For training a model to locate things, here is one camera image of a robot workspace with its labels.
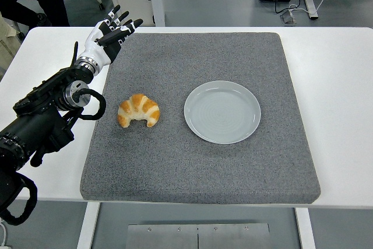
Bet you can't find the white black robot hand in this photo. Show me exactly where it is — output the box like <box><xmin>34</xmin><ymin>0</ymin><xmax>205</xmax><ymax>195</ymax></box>
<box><xmin>78</xmin><ymin>5</ymin><xmax>144</xmax><ymax>68</ymax></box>

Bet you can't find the golden croissant bread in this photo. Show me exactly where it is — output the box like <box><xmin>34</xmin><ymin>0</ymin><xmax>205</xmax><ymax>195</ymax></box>
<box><xmin>117</xmin><ymin>93</ymin><xmax>161</xmax><ymax>129</ymax></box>

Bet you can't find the round grey plate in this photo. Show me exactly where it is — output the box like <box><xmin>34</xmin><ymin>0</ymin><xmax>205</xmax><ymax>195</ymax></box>
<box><xmin>183</xmin><ymin>80</ymin><xmax>262</xmax><ymax>145</ymax></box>

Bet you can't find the beige cloth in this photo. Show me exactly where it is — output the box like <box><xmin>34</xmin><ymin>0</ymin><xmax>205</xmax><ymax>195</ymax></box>
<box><xmin>0</xmin><ymin>12</ymin><xmax>22</xmax><ymax>72</ymax></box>

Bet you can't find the grey felt mat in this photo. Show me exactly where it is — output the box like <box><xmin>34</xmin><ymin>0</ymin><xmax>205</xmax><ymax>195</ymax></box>
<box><xmin>79</xmin><ymin>31</ymin><xmax>322</xmax><ymax>205</ymax></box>

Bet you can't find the white table leg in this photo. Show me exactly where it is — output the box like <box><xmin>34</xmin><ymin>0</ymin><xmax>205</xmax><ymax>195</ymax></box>
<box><xmin>294</xmin><ymin>206</ymin><xmax>317</xmax><ymax>249</ymax></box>
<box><xmin>76</xmin><ymin>202</ymin><xmax>101</xmax><ymax>249</ymax></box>

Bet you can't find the grey floor socket box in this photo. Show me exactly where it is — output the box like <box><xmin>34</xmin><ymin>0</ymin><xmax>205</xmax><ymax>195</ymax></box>
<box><xmin>280</xmin><ymin>9</ymin><xmax>298</xmax><ymax>25</ymax></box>

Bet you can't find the short white cable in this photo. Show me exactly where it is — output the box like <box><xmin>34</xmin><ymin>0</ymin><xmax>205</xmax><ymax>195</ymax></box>
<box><xmin>0</xmin><ymin>221</ymin><xmax>11</xmax><ymax>249</ymax></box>

